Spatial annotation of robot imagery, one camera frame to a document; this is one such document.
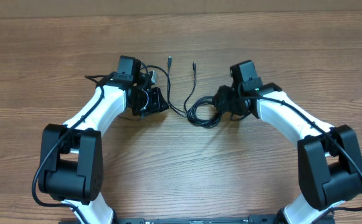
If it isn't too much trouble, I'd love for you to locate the black cable bundle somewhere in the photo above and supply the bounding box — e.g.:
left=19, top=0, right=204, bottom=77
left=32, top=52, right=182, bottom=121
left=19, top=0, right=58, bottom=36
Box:
left=118, top=55, right=225, bottom=129

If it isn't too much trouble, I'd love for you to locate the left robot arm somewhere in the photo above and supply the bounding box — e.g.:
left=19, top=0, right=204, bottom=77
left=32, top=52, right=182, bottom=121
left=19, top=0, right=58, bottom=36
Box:
left=31, top=55, right=169, bottom=223

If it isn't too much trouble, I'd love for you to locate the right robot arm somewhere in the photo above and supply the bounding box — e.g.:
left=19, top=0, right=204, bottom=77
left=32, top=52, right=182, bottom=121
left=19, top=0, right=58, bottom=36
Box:
left=212, top=60, right=362, bottom=223

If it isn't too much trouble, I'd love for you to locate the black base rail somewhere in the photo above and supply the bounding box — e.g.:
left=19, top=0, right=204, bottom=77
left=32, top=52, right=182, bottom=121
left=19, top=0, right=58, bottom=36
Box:
left=58, top=213, right=336, bottom=224

